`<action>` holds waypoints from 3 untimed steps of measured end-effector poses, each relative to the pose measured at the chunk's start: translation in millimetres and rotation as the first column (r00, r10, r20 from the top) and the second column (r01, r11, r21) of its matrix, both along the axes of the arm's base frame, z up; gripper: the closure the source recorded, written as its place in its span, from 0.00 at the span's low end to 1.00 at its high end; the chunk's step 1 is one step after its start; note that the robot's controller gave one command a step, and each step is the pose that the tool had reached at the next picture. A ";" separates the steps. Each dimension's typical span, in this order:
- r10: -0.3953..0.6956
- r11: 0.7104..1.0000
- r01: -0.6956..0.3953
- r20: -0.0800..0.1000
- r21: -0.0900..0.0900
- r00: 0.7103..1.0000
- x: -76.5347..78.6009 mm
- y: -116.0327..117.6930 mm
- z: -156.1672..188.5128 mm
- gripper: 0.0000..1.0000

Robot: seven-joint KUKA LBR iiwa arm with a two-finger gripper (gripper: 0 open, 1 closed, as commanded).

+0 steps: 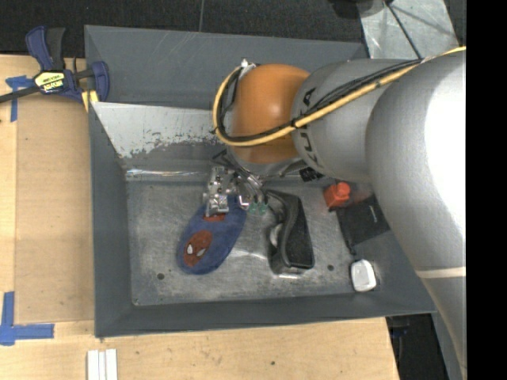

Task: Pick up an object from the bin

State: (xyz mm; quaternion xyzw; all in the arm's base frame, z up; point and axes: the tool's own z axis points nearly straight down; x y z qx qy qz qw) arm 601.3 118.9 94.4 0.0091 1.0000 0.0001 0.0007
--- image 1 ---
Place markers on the small white rounded box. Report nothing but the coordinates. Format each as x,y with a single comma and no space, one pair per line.
363,275

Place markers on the black flat box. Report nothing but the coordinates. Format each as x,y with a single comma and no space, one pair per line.
362,222

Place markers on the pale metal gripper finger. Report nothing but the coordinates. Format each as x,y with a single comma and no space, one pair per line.
223,202
211,206

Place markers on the blue slipper with red face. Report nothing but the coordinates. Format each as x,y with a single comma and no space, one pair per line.
214,248

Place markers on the grey metal bin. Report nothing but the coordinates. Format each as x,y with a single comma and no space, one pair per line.
166,291

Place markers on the red block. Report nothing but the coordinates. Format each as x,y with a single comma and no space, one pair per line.
337,195

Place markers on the black cylinder on white bracket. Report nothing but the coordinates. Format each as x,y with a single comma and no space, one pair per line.
311,173

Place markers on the pale wood board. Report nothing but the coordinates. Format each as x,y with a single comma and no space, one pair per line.
51,212

